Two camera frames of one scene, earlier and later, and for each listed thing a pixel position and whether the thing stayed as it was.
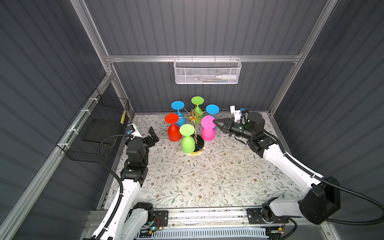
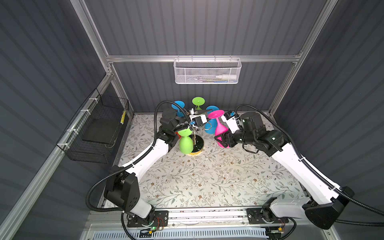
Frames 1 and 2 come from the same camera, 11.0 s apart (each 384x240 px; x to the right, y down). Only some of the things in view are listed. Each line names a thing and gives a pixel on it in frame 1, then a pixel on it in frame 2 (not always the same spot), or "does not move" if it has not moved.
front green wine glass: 188,145 does not move
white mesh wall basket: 207,71 does not move
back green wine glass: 198,100 does not move
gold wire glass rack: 194,115 does not move
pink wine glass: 208,130 -> 220,129
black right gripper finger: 223,128 -> 223,141
